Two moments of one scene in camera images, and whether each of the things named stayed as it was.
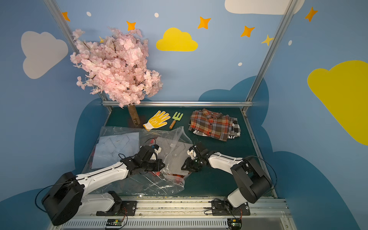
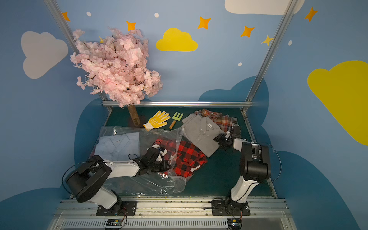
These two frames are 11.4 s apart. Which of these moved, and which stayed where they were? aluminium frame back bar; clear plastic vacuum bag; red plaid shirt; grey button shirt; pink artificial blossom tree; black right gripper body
Moved: black right gripper body; grey button shirt
Stayed: pink artificial blossom tree; clear plastic vacuum bag; red plaid shirt; aluminium frame back bar
